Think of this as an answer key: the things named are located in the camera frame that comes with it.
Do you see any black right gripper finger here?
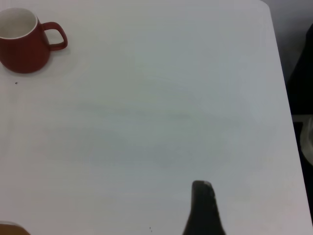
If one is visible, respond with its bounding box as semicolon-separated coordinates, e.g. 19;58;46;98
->
182;180;227;235

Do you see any red mug white inside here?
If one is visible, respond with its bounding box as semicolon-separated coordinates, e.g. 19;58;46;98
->
0;7;68;74

